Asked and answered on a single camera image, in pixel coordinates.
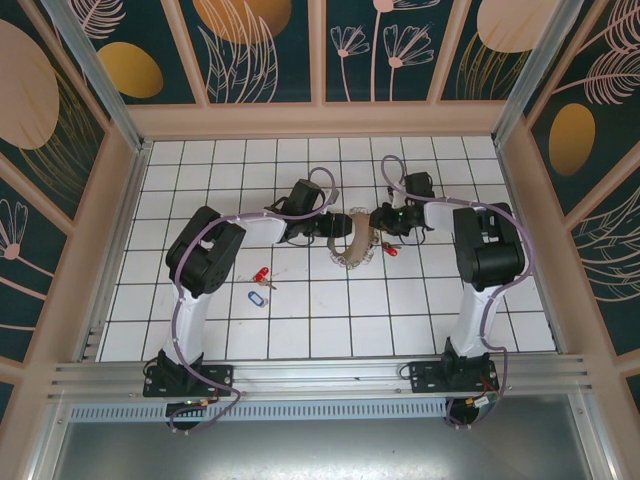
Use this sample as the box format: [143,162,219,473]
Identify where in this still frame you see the metal key plate with rings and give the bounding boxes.
[327,205,379,271]

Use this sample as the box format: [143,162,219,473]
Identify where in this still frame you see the grey metal sheet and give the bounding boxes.
[47,419,601,480]

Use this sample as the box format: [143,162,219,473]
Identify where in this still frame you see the aluminium table side rail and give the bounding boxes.
[493,142,562,352]
[74,144,151,361]

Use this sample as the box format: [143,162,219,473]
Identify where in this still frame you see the aluminium corner post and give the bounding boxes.
[492,0,601,146]
[39,0,154,156]

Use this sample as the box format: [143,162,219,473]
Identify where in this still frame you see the aluminium mounting rail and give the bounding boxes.
[47,353,594,401]

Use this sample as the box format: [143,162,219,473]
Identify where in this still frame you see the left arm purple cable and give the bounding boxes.
[167,167,342,437]

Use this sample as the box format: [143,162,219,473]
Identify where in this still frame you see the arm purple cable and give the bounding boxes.
[381,154,534,432]
[167,167,342,437]

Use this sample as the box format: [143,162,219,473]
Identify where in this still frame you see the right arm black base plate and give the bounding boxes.
[409,359,501,397]

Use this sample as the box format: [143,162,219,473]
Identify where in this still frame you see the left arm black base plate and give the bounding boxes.
[143,363,236,399]

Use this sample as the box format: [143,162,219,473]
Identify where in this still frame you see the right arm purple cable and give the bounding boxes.
[381,154,534,432]

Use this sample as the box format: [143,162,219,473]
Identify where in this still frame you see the slotted grey cable duct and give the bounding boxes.
[67,402,586,425]

